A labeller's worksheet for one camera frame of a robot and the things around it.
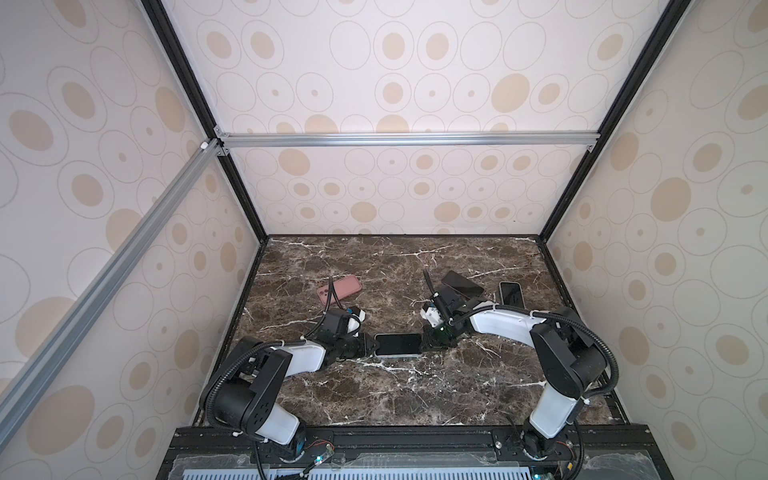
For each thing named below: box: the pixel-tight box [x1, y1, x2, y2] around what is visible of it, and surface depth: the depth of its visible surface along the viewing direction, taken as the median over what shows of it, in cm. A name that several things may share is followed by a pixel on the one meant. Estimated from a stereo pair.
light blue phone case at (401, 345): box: [374, 333, 423, 359], surface depth 90 cm
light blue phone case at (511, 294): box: [498, 281, 527, 309], surface depth 105 cm
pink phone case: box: [317, 275, 363, 306], surface depth 108 cm
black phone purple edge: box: [441, 270, 485, 299], surface depth 108 cm
